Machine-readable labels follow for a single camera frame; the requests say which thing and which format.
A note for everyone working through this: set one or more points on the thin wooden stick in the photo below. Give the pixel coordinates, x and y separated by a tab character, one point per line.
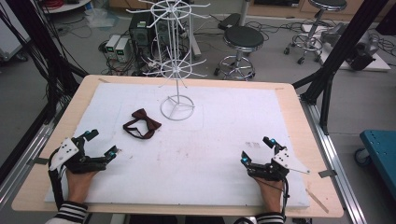
317	201

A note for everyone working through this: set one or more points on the black metal frame post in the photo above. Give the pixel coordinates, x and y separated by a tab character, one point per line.
339	53
34	46

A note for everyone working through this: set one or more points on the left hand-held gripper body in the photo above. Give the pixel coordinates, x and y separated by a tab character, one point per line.
81	163

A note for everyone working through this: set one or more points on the grey machine on white board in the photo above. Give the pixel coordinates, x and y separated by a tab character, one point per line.
358	49

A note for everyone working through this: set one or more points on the tall chrome bar stool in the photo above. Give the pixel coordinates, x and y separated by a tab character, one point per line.
314	34

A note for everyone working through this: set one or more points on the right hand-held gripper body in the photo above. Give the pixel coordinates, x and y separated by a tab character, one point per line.
274	169

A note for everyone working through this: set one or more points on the person's right hand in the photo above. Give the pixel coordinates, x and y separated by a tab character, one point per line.
272	196

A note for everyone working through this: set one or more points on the grey bench power supply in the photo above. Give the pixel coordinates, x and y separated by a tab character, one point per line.
112	46
122	49

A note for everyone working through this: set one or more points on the aluminium rail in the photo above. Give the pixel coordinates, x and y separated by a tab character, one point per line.
333	161
25	152

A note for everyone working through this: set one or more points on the person's left hand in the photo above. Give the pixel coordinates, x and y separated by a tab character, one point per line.
77	186

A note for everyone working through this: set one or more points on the black flat box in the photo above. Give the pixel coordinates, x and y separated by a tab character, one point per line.
229	21

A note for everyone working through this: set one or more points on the black computer tower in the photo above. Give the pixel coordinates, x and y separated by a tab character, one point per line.
141	31

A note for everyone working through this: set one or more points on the black round stool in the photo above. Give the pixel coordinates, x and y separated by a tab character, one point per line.
243	37

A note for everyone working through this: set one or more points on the blue cart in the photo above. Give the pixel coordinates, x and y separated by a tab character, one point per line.
381	155

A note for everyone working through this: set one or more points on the dark red bow tie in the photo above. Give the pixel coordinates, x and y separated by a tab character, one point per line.
146	119

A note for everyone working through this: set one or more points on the grey tape strip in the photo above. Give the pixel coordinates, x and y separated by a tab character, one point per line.
327	173
39	161

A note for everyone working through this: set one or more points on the white round table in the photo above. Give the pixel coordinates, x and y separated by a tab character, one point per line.
67	6

